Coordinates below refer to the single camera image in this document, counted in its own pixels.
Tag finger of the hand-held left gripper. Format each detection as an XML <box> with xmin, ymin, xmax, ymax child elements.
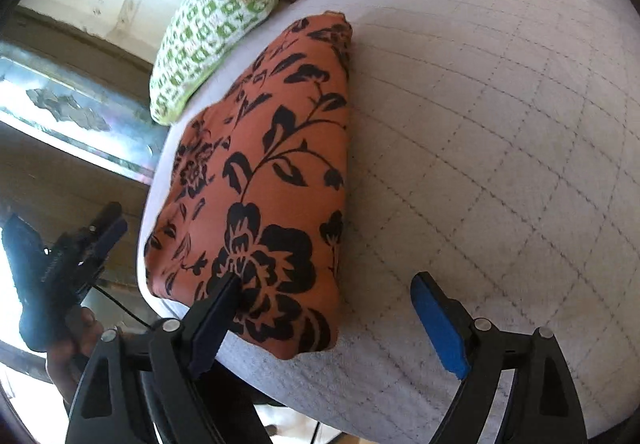
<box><xmin>86</xmin><ymin>216</ymin><xmax>129</xmax><ymax>272</ymax></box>
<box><xmin>82</xmin><ymin>201</ymin><xmax>124</xmax><ymax>236</ymax></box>

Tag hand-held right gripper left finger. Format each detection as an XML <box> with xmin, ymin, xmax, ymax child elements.
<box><xmin>64</xmin><ymin>271</ymin><xmax>247</xmax><ymax>444</ymax></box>

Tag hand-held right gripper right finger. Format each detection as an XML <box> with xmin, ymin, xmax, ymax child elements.
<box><xmin>410</xmin><ymin>271</ymin><xmax>589</xmax><ymax>444</ymax></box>

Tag orange black floral garment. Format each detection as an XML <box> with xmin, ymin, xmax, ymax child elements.
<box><xmin>144</xmin><ymin>10</ymin><xmax>354</xmax><ymax>362</ymax></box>

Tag person's left hand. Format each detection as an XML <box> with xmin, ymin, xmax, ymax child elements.
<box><xmin>45</xmin><ymin>306</ymin><xmax>107</xmax><ymax>406</ymax></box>

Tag grey window ledge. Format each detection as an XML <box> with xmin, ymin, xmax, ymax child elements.
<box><xmin>0</xmin><ymin>40</ymin><xmax>167</xmax><ymax>186</ymax></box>

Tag white quilted bed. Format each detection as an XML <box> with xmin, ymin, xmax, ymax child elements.
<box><xmin>134</xmin><ymin>0</ymin><xmax>640</xmax><ymax>444</ymax></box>

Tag green white patterned cloth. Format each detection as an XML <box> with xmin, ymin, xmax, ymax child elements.
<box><xmin>149</xmin><ymin>0</ymin><xmax>280</xmax><ymax>127</ymax></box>

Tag black cable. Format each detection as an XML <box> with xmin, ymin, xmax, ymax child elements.
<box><xmin>92</xmin><ymin>284</ymin><xmax>157</xmax><ymax>331</ymax></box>

